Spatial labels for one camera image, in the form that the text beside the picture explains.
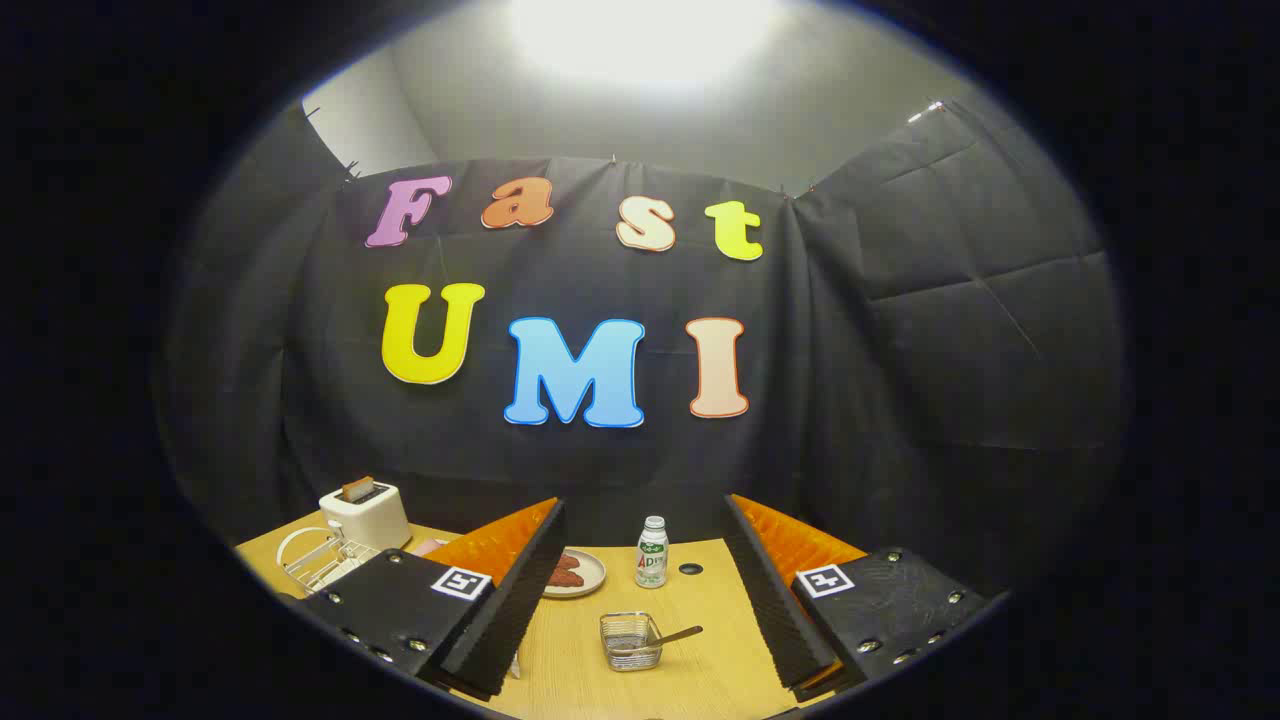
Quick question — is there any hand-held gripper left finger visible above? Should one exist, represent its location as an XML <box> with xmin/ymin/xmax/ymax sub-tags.
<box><xmin>300</xmin><ymin>497</ymin><xmax>568</xmax><ymax>701</ymax></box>

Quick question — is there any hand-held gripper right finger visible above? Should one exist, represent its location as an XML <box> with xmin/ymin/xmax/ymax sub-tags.
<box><xmin>722</xmin><ymin>493</ymin><xmax>1001</xmax><ymax>703</ymax></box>

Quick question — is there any dark handled spoon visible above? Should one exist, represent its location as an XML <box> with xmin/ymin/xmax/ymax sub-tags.
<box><xmin>610</xmin><ymin>626</ymin><xmax>704</xmax><ymax>656</ymax></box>

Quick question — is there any metal wire basket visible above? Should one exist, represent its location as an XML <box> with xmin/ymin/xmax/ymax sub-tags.
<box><xmin>599</xmin><ymin>612</ymin><xmax>664</xmax><ymax>672</ymax></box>

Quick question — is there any white wire dish rack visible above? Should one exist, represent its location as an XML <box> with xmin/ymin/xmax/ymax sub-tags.
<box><xmin>276</xmin><ymin>526</ymin><xmax>386</xmax><ymax>595</ymax></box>

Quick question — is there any beige plate with meat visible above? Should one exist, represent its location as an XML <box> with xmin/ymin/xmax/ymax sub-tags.
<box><xmin>543</xmin><ymin>548</ymin><xmax>608</xmax><ymax>599</ymax></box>

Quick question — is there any white green drink bottle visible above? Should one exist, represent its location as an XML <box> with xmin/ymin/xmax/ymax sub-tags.
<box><xmin>634</xmin><ymin>516</ymin><xmax>670</xmax><ymax>589</ymax></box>

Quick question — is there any white toaster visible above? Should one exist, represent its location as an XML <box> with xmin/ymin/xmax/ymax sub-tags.
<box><xmin>318</xmin><ymin>478</ymin><xmax>413</xmax><ymax>551</ymax></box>

